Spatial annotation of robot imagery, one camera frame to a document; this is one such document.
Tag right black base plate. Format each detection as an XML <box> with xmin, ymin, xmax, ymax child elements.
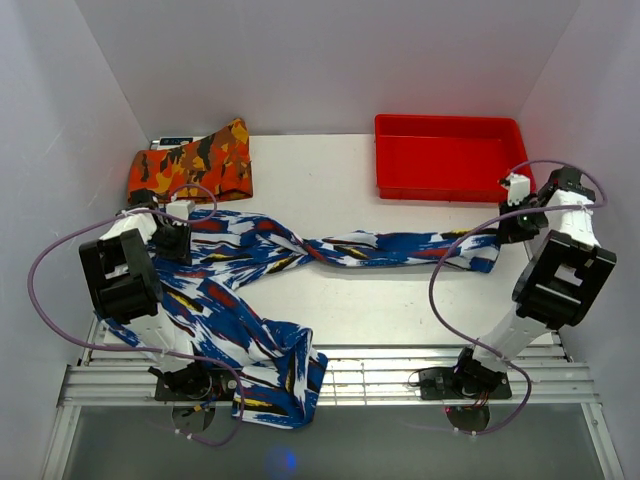
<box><xmin>408</xmin><ymin>367</ymin><xmax>512</xmax><ymax>401</ymax></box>

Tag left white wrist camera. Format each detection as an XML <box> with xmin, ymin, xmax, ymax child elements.
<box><xmin>165</xmin><ymin>199</ymin><xmax>195</xmax><ymax>221</ymax></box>

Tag aluminium rail frame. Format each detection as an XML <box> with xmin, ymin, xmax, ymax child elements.
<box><xmin>57</xmin><ymin>204</ymin><xmax>601</xmax><ymax>411</ymax></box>

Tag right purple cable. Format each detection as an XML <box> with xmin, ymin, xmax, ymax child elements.
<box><xmin>429</xmin><ymin>159</ymin><xmax>610</xmax><ymax>438</ymax></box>

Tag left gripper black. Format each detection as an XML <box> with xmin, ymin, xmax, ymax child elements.
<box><xmin>147</xmin><ymin>220</ymin><xmax>192</xmax><ymax>266</ymax></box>

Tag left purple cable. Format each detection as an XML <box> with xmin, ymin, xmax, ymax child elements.
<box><xmin>27</xmin><ymin>183</ymin><xmax>246</xmax><ymax>448</ymax></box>

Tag red plastic tray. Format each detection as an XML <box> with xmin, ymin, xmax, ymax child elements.
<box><xmin>374</xmin><ymin>114</ymin><xmax>527</xmax><ymax>204</ymax></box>

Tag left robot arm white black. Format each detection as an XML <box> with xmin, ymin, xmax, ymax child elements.
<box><xmin>79</xmin><ymin>189</ymin><xmax>212</xmax><ymax>400</ymax></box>

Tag small blue white label card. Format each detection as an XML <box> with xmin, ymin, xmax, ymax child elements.
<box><xmin>150</xmin><ymin>136</ymin><xmax>195</xmax><ymax>150</ymax></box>

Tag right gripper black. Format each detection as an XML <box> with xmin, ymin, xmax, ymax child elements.
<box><xmin>493</xmin><ymin>198</ymin><xmax>549</xmax><ymax>246</ymax></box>

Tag orange camouflage folded trousers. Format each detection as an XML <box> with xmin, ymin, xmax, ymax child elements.
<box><xmin>127</xmin><ymin>118</ymin><xmax>254</xmax><ymax>203</ymax></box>

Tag blue white red patterned trousers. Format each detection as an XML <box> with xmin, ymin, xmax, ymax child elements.
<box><xmin>94</xmin><ymin>208</ymin><xmax>503</xmax><ymax>431</ymax></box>

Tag purple cable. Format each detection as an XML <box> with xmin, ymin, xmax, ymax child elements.
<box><xmin>27</xmin><ymin>183</ymin><xmax>246</xmax><ymax>448</ymax></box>
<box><xmin>429</xmin><ymin>159</ymin><xmax>610</xmax><ymax>438</ymax></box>

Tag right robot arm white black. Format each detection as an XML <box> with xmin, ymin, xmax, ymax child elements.
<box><xmin>451</xmin><ymin>166</ymin><xmax>617</xmax><ymax>397</ymax></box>

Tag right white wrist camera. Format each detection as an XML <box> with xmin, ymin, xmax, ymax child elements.
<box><xmin>499</xmin><ymin>172</ymin><xmax>531</xmax><ymax>207</ymax></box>

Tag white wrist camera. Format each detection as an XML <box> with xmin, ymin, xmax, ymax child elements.
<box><xmin>499</xmin><ymin>172</ymin><xmax>531</xmax><ymax>207</ymax></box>
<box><xmin>165</xmin><ymin>199</ymin><xmax>195</xmax><ymax>221</ymax></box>

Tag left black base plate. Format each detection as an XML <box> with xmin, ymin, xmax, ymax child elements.
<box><xmin>151</xmin><ymin>366</ymin><xmax>238</xmax><ymax>402</ymax></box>

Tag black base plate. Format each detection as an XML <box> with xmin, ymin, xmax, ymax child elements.
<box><xmin>151</xmin><ymin>366</ymin><xmax>238</xmax><ymax>402</ymax></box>
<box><xmin>408</xmin><ymin>367</ymin><xmax>512</xmax><ymax>401</ymax></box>

